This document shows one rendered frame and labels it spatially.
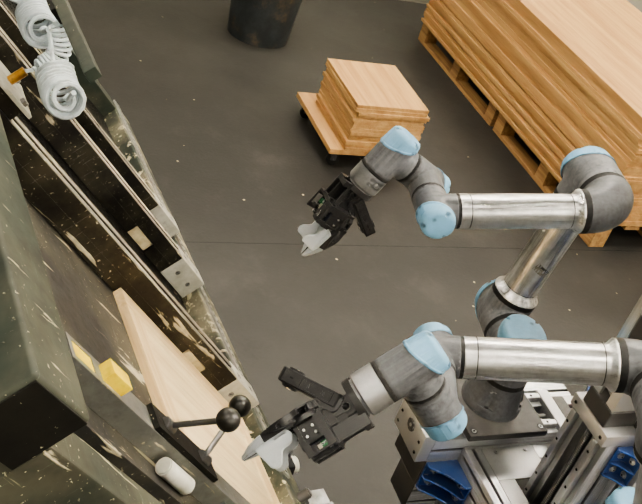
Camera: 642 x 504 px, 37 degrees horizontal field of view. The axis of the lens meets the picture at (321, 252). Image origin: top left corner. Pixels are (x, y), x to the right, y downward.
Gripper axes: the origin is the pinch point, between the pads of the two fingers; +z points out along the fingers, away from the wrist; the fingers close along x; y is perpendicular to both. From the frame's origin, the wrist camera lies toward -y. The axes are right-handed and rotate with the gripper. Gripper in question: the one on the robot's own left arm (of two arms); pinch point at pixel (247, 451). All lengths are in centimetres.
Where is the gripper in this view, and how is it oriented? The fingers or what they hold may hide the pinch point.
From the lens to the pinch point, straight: 159.2
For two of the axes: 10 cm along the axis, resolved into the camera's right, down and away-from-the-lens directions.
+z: -8.5, 5.3, 0.1
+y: 4.8, 7.8, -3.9
